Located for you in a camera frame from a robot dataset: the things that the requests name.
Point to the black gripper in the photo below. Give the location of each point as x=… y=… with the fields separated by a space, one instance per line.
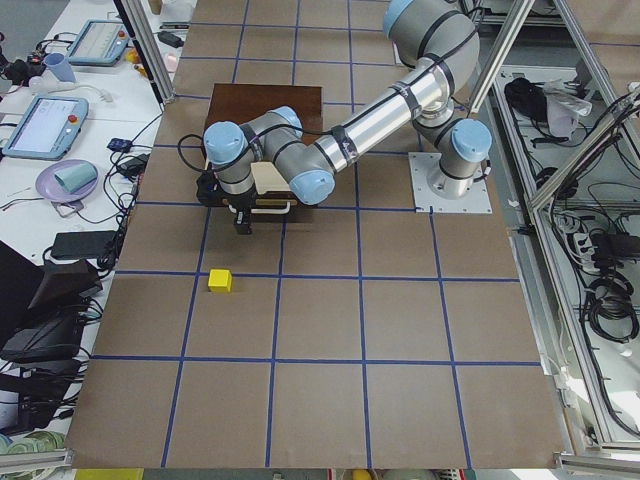
x=241 y=204

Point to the wooden drawer with white handle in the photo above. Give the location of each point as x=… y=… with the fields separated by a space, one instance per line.
x=273 y=180

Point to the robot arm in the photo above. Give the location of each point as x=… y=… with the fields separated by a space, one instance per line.
x=440 y=45

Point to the yellow block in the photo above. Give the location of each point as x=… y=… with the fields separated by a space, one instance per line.
x=220 y=280

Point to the dark wooden drawer box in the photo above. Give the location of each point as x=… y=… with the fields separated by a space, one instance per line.
x=241 y=103

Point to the black power adapter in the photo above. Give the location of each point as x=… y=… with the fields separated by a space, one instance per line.
x=82 y=245

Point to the teal cup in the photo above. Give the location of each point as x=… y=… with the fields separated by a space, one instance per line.
x=74 y=176

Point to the purple plate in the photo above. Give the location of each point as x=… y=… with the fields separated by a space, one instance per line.
x=47 y=186

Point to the near blue teach pendant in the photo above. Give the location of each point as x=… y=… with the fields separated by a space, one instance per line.
x=48 y=129

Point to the blue teach pendant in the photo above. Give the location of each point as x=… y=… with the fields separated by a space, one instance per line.
x=100 y=43
x=48 y=129

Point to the far blue teach pendant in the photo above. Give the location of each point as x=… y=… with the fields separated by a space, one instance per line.
x=100 y=43

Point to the blue plastic cup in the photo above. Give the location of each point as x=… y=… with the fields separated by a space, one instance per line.
x=58 y=64

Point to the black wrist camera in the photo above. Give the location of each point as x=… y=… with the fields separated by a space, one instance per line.
x=208 y=192

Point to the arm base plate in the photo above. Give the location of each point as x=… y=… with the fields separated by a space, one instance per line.
x=435 y=192

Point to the aluminium frame post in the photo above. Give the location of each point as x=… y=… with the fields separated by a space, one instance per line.
x=136 y=23

